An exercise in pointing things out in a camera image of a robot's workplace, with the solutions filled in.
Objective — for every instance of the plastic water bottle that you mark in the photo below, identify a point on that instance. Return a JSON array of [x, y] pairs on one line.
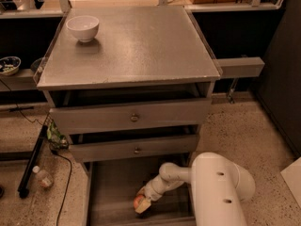
[[44, 178]]

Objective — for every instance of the grey drawer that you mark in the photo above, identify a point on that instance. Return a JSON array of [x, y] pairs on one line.
[[114, 184], [107, 118], [134, 148]]

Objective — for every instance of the top grey drawer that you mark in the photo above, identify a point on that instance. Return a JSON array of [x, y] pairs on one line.
[[107, 118]]

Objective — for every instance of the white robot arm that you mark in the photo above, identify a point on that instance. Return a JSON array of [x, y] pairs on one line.
[[218, 187]]

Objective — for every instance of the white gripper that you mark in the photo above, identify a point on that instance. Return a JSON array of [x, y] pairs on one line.
[[152, 191]]

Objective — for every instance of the red apple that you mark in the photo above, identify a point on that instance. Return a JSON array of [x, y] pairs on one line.
[[138, 199]]

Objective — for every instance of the patterned small bowl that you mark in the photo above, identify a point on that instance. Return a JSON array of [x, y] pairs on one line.
[[9, 65]]

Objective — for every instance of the black metal bar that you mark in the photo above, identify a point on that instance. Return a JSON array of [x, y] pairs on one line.
[[22, 188]]

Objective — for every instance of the white board corner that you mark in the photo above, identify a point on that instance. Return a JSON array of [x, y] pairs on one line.
[[292, 178]]

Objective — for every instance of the white ceramic bowl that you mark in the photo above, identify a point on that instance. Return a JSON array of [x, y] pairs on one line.
[[84, 28]]

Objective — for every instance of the green snack bag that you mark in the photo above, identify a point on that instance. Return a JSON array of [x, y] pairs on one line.
[[57, 140]]

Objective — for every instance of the bottom grey drawer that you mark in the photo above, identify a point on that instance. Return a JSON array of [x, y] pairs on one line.
[[114, 184]]

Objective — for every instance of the grey drawer cabinet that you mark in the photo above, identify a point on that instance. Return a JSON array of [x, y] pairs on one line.
[[140, 55]]

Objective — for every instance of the middle grey drawer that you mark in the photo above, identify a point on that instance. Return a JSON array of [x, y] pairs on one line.
[[134, 148]]

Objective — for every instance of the grey side shelf beam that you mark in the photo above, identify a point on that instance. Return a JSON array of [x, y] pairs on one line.
[[240, 67]]

